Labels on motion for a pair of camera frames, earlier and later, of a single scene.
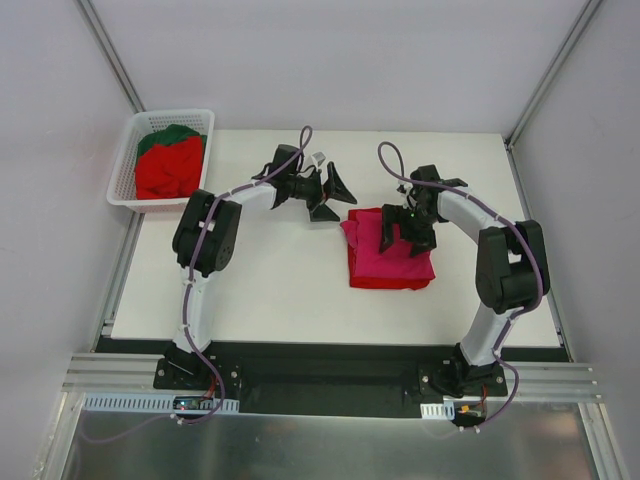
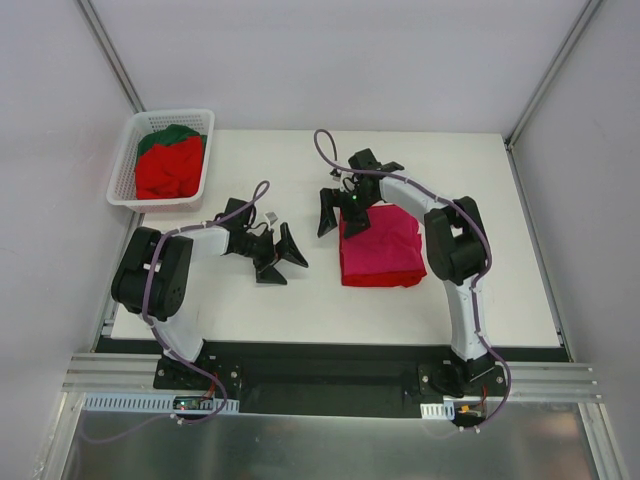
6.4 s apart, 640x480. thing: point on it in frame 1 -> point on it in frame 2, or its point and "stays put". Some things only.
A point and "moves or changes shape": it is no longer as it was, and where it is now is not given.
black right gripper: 407,233 -> 342,204
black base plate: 411,378 stays put
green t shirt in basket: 171,134 stays put
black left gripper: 322,189 -> 273,254
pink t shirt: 395,262 moves or changes shape
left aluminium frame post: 109,53 stays put
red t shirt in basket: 171,170 stays put
